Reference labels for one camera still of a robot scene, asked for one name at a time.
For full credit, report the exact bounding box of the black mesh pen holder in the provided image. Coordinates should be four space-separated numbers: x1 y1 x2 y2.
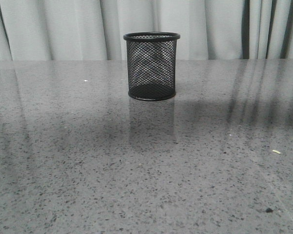
123 32 181 101

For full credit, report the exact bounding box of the grey curtain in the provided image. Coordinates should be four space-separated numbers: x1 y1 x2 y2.
0 0 293 60

